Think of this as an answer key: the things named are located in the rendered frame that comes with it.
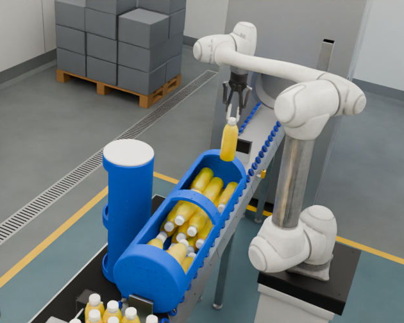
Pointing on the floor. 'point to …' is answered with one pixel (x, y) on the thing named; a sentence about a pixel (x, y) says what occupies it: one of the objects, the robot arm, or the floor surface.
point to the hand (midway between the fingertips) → (233, 113)
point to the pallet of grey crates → (122, 45)
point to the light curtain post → (325, 55)
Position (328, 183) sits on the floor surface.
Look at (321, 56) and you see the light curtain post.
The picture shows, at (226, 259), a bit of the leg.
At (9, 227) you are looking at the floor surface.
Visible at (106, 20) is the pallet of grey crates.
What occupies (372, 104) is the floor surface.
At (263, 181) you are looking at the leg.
